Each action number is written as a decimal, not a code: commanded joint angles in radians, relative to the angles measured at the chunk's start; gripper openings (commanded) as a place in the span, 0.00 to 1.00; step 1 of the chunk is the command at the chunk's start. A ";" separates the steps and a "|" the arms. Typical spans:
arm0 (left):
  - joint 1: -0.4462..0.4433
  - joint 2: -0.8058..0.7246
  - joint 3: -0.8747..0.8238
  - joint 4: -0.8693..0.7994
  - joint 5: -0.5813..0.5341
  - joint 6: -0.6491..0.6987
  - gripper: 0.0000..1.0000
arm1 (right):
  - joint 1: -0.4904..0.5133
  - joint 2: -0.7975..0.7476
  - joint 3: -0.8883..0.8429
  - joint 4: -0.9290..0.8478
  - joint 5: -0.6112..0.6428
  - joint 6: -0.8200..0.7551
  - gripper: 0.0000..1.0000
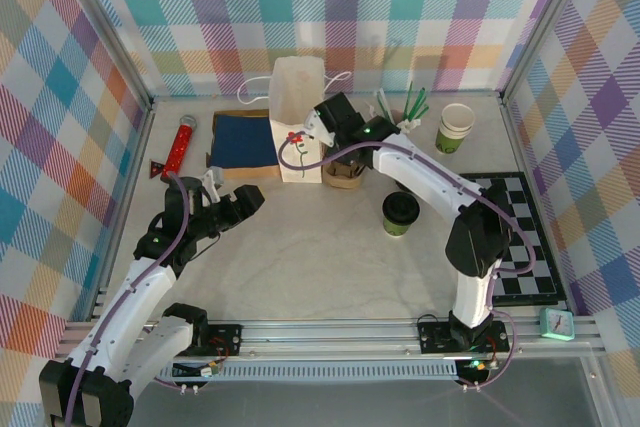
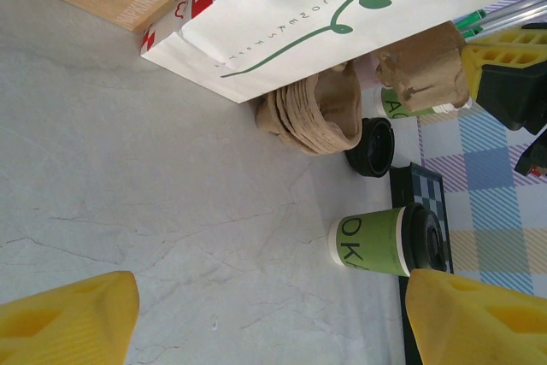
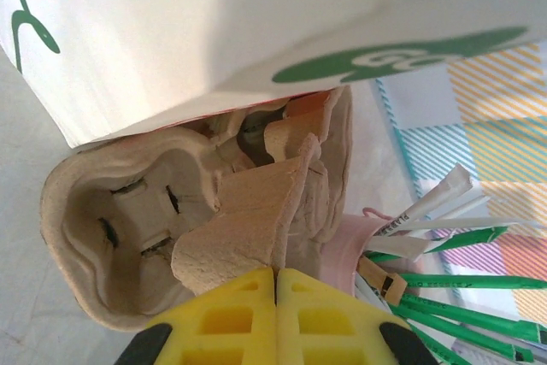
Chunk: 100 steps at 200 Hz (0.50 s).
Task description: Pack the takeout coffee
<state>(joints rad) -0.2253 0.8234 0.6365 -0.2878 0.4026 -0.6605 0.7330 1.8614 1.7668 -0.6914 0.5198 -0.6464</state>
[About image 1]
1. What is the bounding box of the white flower print paper bag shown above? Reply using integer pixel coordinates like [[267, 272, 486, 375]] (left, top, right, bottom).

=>
[[237, 57, 351, 185]]

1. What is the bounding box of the blue napkin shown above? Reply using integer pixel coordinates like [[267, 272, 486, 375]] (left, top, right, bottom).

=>
[[208, 114, 281, 169]]

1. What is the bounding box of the black plastic cup lid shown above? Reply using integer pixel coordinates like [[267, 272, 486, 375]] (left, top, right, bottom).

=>
[[382, 192, 421, 225]]

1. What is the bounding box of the green paper coffee cup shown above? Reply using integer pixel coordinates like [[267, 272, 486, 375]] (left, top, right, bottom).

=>
[[383, 214, 417, 239]]

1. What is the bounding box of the red glitter toy microphone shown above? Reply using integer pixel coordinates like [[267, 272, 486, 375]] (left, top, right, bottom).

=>
[[160, 114, 197, 184]]

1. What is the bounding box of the stack of green paper cups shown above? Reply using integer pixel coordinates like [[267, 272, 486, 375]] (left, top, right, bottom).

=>
[[434, 103, 476, 156]]

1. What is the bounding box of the black silver chessboard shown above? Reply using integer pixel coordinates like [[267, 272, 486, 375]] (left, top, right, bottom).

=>
[[457, 171, 570, 307]]

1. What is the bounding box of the mint green alarm clock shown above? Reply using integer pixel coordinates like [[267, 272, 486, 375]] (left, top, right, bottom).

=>
[[539, 307, 575, 343]]

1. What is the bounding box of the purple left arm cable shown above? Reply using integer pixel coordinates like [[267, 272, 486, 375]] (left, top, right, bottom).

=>
[[62, 171, 194, 427]]

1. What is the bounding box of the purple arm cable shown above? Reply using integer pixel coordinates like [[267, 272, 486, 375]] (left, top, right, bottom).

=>
[[62, 171, 194, 427], [278, 139, 539, 383]]

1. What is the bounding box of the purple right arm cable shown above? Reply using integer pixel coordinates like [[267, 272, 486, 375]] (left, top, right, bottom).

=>
[[278, 139, 539, 383]]

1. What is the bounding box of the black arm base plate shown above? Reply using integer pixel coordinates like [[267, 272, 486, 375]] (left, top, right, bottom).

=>
[[417, 316, 512, 355], [152, 324, 244, 359]]

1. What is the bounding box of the aluminium frame cross rail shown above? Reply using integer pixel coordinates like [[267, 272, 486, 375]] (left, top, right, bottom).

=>
[[149, 90, 504, 102]]

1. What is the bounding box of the aluminium mounting rail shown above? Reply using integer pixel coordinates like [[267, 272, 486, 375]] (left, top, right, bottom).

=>
[[54, 319, 606, 363]]

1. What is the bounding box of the grey slotted cable duct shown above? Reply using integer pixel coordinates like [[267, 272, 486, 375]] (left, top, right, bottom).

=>
[[79, 364, 461, 384]]

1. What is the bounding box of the aluminium frame post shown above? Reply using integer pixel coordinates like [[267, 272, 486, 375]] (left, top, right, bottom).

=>
[[59, 0, 157, 109], [499, 0, 599, 106]]

